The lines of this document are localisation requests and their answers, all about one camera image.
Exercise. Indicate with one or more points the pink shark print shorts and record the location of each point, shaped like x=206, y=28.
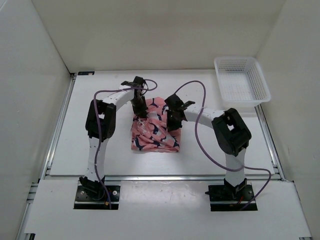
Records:
x=151, y=134

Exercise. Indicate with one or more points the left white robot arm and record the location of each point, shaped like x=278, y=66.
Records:
x=100, y=126

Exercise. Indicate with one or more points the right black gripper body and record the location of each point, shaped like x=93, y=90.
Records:
x=172, y=121

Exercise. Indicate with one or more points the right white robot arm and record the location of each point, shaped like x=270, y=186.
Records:
x=231, y=132

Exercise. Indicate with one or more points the aluminium table frame rail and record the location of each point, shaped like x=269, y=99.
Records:
x=162, y=195

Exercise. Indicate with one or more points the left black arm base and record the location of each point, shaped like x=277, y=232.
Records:
x=91, y=195

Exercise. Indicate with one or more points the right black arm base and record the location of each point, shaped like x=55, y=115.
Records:
x=223, y=198

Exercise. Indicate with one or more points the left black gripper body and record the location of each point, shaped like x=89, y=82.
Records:
x=139, y=105

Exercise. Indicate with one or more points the white plastic mesh basket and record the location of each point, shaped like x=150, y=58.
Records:
x=241, y=82

